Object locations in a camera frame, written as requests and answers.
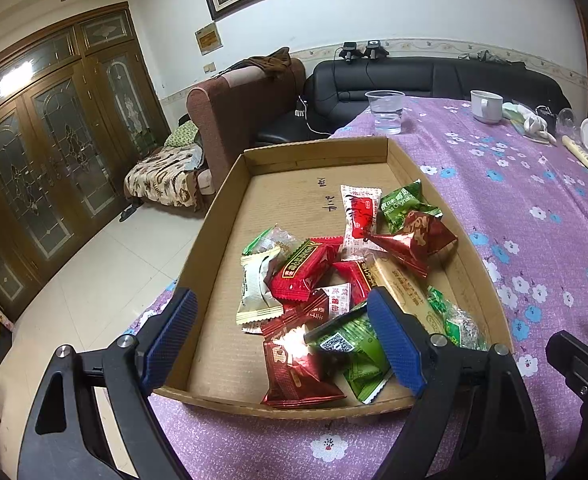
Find patterned blanket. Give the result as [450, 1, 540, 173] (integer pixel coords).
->
[124, 142, 207, 209]

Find purple floral tablecloth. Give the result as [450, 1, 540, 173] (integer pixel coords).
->
[124, 95, 588, 480]

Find brown cloth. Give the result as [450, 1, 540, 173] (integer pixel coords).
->
[234, 47, 293, 81]

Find green clear snack packet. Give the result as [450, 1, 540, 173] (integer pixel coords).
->
[243, 225, 299, 257]
[426, 285, 490, 352]

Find cardboard box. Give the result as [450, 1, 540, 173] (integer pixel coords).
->
[151, 136, 515, 421]

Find cream white snack packet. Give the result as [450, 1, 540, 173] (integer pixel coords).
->
[236, 247, 285, 334]

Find white charging cable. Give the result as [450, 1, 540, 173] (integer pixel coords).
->
[294, 95, 335, 138]

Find green cushion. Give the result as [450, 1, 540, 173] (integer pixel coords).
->
[165, 121, 199, 149]

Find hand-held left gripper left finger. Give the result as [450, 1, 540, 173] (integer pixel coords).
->
[18, 287, 199, 480]

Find white red snack packet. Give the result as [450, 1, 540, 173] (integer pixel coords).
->
[340, 185, 382, 261]
[261, 284, 352, 336]

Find black leather sofa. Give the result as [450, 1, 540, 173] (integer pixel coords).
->
[256, 57, 572, 143]

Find dark red foil snack packet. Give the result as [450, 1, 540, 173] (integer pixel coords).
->
[261, 330, 347, 408]
[364, 211, 459, 279]

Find wooden glass door cabinet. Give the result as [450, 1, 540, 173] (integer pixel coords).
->
[0, 2, 172, 331]

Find yellow wall plaque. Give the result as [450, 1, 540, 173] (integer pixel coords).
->
[195, 24, 223, 56]

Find beige long snack packet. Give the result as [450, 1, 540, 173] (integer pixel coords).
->
[366, 255, 447, 341]

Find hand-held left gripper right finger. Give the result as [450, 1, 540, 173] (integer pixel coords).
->
[366, 286, 547, 480]

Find white mug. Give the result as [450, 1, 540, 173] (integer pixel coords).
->
[470, 90, 505, 124]

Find brown armchair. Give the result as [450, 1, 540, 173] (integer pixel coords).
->
[186, 57, 307, 211]

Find clear plastic cup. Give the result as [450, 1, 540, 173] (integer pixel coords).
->
[365, 90, 405, 135]

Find cream wrapped stick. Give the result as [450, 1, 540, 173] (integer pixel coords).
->
[561, 135, 588, 179]

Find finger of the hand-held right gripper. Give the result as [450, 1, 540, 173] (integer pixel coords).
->
[545, 330, 588, 480]

